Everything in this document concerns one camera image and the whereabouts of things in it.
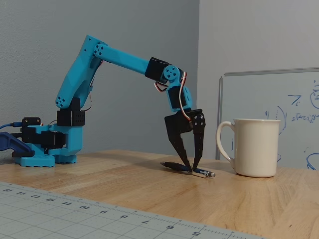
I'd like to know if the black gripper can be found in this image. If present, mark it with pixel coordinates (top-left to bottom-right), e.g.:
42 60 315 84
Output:
163 109 207 174

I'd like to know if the dark blue pen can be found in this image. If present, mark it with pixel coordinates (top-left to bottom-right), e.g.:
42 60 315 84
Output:
160 161 216 178

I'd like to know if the white ceramic mug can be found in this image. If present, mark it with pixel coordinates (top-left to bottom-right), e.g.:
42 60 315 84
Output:
215 119 282 178

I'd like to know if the whiteboard with blue drawings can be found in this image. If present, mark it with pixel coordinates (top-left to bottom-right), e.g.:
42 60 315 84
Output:
217 67 319 171

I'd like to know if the black motor controller board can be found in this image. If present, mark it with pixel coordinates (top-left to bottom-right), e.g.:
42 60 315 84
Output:
21 117 42 144

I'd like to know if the grey cutting mat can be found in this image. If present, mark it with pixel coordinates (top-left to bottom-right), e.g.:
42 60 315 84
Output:
0 181 266 239

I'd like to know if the white red servo wire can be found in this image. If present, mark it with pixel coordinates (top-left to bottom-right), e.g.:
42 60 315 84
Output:
153 71 194 123

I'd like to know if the blue usb cable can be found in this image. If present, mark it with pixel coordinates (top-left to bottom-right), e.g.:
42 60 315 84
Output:
0 121 23 130

